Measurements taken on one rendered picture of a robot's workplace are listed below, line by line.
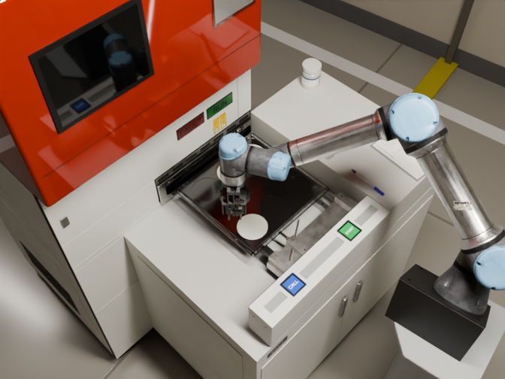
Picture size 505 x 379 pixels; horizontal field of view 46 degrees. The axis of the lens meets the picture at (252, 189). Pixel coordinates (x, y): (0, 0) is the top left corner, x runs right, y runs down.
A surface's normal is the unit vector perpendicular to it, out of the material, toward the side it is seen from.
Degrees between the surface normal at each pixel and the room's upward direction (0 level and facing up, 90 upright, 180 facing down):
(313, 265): 0
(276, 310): 0
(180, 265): 0
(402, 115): 42
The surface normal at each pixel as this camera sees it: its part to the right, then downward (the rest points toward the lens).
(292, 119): 0.00, -0.61
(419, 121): -0.28, 0.03
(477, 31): -0.59, 0.64
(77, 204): 0.72, 0.55
